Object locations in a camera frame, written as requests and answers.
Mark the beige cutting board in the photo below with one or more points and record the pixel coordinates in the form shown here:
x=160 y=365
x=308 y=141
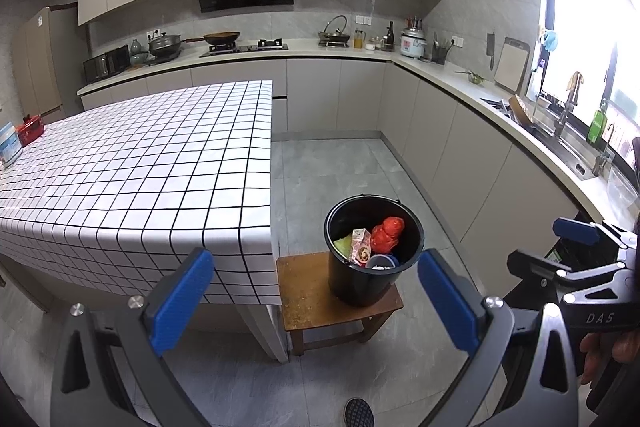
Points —
x=512 y=67

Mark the dish of green vegetables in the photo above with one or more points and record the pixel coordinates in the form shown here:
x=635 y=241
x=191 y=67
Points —
x=475 y=78

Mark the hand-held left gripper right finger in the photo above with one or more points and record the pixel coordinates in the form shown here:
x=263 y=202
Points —
x=447 y=302

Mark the snack wrapper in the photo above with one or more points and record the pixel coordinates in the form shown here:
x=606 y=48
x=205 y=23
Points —
x=361 y=247

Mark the yellow green packet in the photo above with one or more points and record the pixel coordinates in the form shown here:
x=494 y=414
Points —
x=344 y=248

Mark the person's right hand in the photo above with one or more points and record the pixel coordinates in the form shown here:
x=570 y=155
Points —
x=607 y=352

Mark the small chrome faucet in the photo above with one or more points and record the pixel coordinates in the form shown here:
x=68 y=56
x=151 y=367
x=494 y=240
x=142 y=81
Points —
x=602 y=157

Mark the kitchen window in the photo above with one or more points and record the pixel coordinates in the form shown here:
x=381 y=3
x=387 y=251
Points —
x=590 y=17

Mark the wooden stool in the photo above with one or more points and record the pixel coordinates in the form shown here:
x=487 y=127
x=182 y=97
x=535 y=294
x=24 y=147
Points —
x=310 y=302

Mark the chopstick holder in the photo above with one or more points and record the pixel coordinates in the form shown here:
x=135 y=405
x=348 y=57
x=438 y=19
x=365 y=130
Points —
x=415 y=23

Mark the dark glass bottle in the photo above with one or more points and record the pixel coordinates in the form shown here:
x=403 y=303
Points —
x=390 y=39

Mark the chrome kitchen faucet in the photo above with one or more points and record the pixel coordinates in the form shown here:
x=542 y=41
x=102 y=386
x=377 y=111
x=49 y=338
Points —
x=562 y=117

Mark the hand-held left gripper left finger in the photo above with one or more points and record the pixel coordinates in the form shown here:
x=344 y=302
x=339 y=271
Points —
x=182 y=302

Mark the white blue canister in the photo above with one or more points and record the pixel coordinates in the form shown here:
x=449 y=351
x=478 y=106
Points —
x=10 y=147

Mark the beige lower cabinets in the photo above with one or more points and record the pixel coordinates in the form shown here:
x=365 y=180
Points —
x=360 y=97

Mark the black plastic bucket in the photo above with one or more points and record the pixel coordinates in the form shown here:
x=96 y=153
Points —
x=360 y=287

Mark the red plastic bag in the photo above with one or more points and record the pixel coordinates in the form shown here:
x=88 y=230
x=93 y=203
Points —
x=387 y=232

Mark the white rice cooker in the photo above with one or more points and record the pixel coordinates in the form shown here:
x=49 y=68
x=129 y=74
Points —
x=412 y=43

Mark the black gas stove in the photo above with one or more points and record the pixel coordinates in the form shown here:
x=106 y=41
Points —
x=245 y=48

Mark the kitchen cleaver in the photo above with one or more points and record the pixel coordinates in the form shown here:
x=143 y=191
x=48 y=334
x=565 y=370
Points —
x=490 y=47

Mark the green ceramic vase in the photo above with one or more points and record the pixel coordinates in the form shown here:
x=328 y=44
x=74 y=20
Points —
x=139 y=56

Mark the frying pan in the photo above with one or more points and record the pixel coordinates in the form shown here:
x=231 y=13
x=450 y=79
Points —
x=222 y=38

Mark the beige refrigerator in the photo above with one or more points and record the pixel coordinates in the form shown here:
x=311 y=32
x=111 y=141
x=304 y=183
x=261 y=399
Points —
x=42 y=57

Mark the white seasoning jar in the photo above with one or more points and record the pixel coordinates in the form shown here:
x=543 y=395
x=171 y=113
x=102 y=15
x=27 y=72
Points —
x=371 y=46

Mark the red box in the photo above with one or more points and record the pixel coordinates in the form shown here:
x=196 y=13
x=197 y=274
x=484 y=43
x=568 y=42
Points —
x=30 y=132

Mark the clear glass bowl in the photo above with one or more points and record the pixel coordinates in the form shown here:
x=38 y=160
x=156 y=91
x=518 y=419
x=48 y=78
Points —
x=622 y=189

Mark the blue bowl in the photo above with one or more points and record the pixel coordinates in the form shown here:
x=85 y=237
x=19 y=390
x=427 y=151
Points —
x=382 y=262

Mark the black wok with lid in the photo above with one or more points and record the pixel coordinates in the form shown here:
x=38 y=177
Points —
x=165 y=44

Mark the black toaster oven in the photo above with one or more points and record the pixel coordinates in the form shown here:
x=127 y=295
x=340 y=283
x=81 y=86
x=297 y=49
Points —
x=105 y=64

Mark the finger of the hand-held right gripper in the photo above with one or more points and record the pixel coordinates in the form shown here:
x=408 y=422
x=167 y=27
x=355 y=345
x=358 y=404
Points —
x=577 y=232
x=537 y=267

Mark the yellow oil bottle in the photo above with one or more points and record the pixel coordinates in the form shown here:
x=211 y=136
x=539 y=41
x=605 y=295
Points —
x=358 y=42

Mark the blue glove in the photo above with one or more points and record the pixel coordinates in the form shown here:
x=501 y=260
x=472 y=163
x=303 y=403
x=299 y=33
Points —
x=549 y=39

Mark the beige cloth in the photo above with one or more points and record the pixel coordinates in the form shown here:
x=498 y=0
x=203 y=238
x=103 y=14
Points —
x=575 y=87

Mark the green bottle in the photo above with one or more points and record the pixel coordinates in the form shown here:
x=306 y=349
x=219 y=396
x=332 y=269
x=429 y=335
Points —
x=596 y=127

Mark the black utensil holder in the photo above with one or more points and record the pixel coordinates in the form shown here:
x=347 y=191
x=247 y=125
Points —
x=439 y=56

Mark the brown basket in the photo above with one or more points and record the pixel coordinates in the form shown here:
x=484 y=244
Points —
x=520 y=109

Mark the kitchen sink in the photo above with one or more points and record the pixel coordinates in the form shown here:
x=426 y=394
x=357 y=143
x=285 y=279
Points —
x=550 y=142

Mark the person's left shoe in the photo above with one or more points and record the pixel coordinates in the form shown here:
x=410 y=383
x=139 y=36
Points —
x=359 y=414

